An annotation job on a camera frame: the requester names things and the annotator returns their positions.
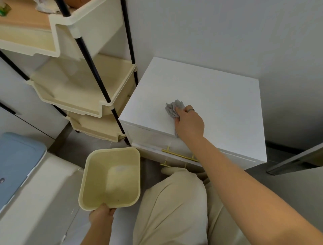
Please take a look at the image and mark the black cabinet handle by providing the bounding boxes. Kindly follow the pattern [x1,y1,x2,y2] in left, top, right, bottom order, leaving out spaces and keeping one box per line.
[0,102,16,116]

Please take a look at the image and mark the white crumpled tissue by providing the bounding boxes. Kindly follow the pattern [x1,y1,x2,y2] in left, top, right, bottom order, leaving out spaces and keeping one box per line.
[33,0,64,13]

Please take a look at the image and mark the short gold drawer handle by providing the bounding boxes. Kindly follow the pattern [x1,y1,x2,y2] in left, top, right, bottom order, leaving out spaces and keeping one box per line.
[160,160,188,169]

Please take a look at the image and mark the large cream rack tray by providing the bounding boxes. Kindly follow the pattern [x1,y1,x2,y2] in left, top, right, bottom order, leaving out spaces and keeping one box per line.
[0,0,124,60]

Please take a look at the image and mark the cream plastic waste bin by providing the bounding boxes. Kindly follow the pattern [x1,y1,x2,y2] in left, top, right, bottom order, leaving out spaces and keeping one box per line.
[78,147,141,211]

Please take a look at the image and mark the white drawer nightstand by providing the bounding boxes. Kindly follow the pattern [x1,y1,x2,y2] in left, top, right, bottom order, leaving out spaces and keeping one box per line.
[118,57,267,174]

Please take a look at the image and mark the white cabinet door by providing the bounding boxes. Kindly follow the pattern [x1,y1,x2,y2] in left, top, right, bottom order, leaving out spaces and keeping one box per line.
[0,58,70,141]

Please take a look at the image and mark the person's left forearm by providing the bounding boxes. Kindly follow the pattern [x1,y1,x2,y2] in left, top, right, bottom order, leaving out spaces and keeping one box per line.
[80,222,114,245]

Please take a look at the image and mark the person's right forearm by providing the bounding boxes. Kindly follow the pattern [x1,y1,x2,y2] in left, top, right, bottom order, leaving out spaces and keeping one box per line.
[182,135,323,245]

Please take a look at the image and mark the person's left hand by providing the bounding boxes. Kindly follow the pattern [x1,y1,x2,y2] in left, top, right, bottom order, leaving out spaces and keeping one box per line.
[88,203,117,228]

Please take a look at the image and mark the blue plastic lid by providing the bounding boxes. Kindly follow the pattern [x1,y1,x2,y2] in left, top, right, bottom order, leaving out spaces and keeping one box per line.
[0,132,47,213]

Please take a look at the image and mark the gray cleaning cloth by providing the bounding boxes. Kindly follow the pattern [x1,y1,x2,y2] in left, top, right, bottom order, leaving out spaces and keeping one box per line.
[165,100,186,138]

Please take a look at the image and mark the long gold drawer handle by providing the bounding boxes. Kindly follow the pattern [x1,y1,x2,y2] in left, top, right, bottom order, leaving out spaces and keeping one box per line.
[161,145,200,163]

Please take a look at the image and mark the small cream rack tray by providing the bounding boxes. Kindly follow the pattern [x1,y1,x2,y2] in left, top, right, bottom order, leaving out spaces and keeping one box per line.
[66,111,127,143]

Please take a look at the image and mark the medium cream rack tray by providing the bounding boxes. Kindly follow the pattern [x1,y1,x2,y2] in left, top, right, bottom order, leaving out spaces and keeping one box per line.
[26,54,137,118]

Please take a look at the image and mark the black rack pole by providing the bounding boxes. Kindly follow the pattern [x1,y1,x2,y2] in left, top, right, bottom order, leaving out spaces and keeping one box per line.
[0,50,68,117]
[120,0,139,87]
[55,0,126,135]

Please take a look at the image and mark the person's right hand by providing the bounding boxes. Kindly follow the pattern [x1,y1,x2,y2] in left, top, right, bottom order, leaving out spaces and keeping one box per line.
[174,105,205,139]

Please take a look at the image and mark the beige trousers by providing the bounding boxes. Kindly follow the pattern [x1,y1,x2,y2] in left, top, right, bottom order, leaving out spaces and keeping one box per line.
[132,167,253,245]

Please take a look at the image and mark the white storage box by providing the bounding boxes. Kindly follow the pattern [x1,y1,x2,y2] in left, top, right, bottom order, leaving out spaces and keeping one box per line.
[0,151,84,245]

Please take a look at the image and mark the green small packet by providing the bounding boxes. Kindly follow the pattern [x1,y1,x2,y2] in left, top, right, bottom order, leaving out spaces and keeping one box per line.
[0,2,12,17]

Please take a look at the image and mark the wooden rack board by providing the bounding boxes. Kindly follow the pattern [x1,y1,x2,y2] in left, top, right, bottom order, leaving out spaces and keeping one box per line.
[0,0,76,31]

